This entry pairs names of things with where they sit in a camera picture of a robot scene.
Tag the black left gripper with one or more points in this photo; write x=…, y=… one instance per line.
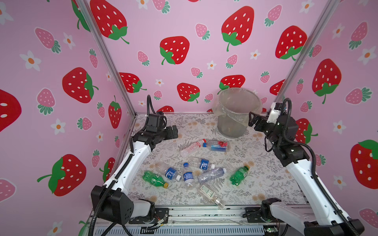
x=169, y=135

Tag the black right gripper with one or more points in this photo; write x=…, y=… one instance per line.
x=261, y=123

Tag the clear bottle red cap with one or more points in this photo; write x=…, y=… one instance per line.
x=192, y=148

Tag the Fiji bottle red flower label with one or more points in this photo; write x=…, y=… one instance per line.
x=215, y=145

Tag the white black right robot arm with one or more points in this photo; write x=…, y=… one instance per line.
x=328, y=218

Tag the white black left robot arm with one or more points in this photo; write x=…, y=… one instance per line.
x=111, y=201

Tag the translucent plastic bin liner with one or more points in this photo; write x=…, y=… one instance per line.
x=236, y=104

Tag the clear bottle blue label left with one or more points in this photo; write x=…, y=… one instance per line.
x=167, y=171

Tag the clear bottle blue label white cap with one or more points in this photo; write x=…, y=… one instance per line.
x=201, y=163

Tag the green bottle yellow cap left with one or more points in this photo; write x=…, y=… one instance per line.
x=154, y=179

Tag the upright bottle blue cap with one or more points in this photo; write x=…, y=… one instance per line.
x=188, y=176

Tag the crushed clear bottle white cap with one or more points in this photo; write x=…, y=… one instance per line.
x=211, y=175

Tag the green bottle right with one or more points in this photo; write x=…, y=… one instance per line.
x=239, y=175

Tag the clear square bottle green label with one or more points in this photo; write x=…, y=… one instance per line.
x=211, y=196

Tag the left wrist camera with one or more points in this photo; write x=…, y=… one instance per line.
x=155, y=123

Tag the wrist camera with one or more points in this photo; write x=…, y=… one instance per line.
x=155, y=123
x=277, y=110

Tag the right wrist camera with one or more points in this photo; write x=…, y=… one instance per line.
x=277, y=110

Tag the grey wire mesh bin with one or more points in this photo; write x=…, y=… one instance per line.
x=230, y=129

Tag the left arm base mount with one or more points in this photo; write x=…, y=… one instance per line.
x=145, y=212

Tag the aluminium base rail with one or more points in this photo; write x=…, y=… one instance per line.
x=191, y=220

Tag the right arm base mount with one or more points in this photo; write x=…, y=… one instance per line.
x=264, y=213

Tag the aluminium right corner post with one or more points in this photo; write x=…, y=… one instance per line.
x=319, y=26

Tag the aluminium corner post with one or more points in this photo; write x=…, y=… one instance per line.
x=319, y=26
x=89, y=18

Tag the aluminium left corner post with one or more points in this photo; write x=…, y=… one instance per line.
x=89, y=18

